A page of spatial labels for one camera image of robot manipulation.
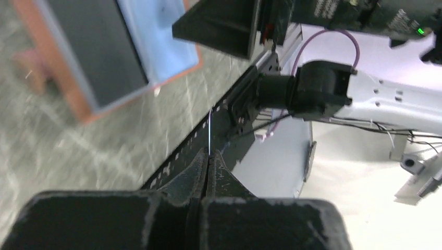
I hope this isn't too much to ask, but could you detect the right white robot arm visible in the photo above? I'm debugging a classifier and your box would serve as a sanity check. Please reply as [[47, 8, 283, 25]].
[[172, 1, 441, 135]]

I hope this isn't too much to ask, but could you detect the white credit card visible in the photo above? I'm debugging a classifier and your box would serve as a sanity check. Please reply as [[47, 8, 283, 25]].
[[207, 108, 213, 156]]

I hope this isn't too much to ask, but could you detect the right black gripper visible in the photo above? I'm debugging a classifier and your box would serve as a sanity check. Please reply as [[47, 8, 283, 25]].
[[259, 0, 441, 65]]

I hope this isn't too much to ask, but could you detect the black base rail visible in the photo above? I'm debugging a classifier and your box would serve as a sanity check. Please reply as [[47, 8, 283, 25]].
[[142, 63, 280, 190]]

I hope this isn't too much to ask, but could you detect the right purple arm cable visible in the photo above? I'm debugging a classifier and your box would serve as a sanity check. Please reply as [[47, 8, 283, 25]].
[[255, 29, 361, 143]]

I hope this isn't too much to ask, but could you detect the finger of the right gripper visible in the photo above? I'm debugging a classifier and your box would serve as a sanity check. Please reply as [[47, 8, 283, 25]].
[[172, 0, 261, 59]]

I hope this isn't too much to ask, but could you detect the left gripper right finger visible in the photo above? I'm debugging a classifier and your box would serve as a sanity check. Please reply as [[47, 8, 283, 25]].
[[206, 149, 255, 198]]

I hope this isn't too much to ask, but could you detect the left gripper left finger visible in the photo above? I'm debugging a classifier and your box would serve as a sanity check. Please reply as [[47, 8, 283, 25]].
[[141, 147, 209, 207]]

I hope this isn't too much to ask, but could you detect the aluminium extrusion frame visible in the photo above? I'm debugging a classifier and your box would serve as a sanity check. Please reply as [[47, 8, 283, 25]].
[[389, 135, 441, 206]]

